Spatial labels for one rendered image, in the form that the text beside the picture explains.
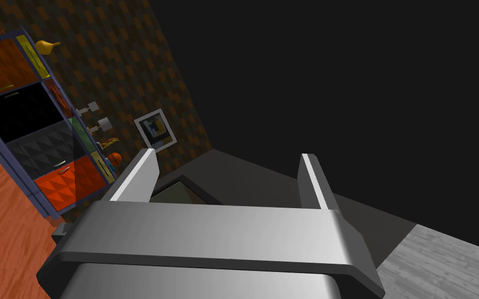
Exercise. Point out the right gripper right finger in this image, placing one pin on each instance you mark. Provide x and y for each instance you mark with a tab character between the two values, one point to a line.
313	182

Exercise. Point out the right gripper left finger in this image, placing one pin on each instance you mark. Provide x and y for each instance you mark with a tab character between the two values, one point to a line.
136	181

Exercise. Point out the white framed picture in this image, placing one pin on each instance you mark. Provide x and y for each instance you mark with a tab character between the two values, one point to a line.
155	130

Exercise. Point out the blue shelf unit with drawers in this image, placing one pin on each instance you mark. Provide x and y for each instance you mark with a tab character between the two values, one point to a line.
36	124

